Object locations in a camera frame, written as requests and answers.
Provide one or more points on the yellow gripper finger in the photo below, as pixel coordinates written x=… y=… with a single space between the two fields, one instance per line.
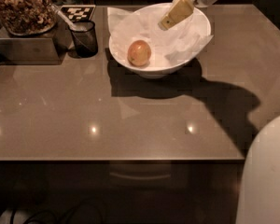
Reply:
x=178 y=11

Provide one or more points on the red yellow apple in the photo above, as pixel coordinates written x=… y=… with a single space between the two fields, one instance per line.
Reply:
x=139 y=53

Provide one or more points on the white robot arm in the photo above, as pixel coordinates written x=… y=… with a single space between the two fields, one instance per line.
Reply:
x=259 y=195

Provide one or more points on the white paper sheet in bowl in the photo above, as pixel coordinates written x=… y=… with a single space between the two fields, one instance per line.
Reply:
x=177 y=38

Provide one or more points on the white ceramic bowl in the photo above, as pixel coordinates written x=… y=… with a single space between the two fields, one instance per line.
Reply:
x=158 y=69

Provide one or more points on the black mesh cup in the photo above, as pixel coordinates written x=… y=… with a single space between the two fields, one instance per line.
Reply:
x=84 y=38

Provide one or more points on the white plastic spoon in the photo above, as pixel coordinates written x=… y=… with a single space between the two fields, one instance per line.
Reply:
x=65 y=18

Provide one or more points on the black white marker tag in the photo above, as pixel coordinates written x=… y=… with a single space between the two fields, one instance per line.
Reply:
x=78 y=13

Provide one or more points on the grey metal box stand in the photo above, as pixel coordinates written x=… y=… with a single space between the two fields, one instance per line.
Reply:
x=48 y=48

